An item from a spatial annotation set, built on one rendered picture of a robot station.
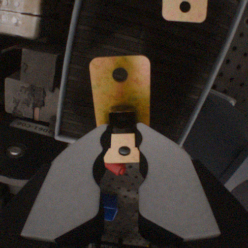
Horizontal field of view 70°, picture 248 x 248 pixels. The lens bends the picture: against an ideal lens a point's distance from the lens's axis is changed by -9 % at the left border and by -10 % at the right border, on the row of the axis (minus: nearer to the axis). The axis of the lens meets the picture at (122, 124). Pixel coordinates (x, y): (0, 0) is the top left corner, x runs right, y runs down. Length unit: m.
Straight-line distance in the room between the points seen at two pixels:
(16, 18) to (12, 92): 0.11
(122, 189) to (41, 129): 0.70
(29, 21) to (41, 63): 0.06
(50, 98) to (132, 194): 0.78
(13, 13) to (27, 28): 0.03
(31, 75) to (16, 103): 0.07
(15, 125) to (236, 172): 0.39
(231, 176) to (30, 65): 0.38
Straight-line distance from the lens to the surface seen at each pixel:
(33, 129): 0.33
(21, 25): 0.29
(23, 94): 0.32
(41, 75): 0.27
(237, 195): 0.42
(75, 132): 0.22
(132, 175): 0.91
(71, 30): 0.18
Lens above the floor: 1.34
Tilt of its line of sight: 60 degrees down
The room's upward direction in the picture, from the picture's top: 179 degrees counter-clockwise
